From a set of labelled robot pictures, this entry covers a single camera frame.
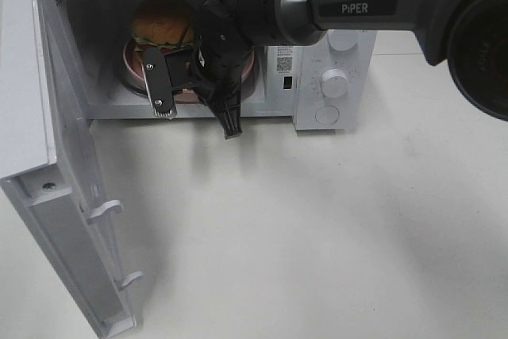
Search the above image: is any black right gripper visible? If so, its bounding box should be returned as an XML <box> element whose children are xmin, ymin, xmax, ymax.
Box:
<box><xmin>143</xmin><ymin>3</ymin><xmax>252</xmax><ymax>139</ymax></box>

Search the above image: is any lower white dial knob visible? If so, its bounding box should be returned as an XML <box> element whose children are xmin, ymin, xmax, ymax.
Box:
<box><xmin>321</xmin><ymin>69</ymin><xmax>349</xmax><ymax>98</ymax></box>

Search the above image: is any white warning label sticker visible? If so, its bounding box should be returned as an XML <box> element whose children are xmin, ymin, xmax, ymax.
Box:
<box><xmin>275</xmin><ymin>46</ymin><xmax>294</xmax><ymax>74</ymax></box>

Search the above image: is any upper white dial knob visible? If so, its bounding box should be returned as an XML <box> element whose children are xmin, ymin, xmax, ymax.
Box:
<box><xmin>328</xmin><ymin>30</ymin><xmax>358</xmax><ymax>52</ymax></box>

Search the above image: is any pink round plate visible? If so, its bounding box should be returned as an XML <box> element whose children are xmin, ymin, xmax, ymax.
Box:
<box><xmin>117</xmin><ymin>38</ymin><xmax>256</xmax><ymax>104</ymax></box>

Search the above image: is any white dial knob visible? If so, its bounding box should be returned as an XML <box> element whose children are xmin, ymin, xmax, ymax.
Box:
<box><xmin>321</xmin><ymin>69</ymin><xmax>349</xmax><ymax>98</ymax></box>
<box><xmin>328</xmin><ymin>30</ymin><xmax>358</xmax><ymax>52</ymax></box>

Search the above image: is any round white door button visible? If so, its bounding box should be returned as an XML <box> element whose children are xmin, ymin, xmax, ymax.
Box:
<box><xmin>315</xmin><ymin>106</ymin><xmax>340</xmax><ymax>125</ymax></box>

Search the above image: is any white microwave oven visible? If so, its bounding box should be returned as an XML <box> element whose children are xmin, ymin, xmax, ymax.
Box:
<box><xmin>66</xmin><ymin>0</ymin><xmax>375</xmax><ymax>130</ymax></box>

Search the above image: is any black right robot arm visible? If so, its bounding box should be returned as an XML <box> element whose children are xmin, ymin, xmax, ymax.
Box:
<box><xmin>143</xmin><ymin>0</ymin><xmax>507</xmax><ymax>138</ymax></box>

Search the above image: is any toy hamburger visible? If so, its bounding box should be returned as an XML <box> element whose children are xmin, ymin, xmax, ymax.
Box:
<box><xmin>130</xmin><ymin>0</ymin><xmax>195</xmax><ymax>54</ymax></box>

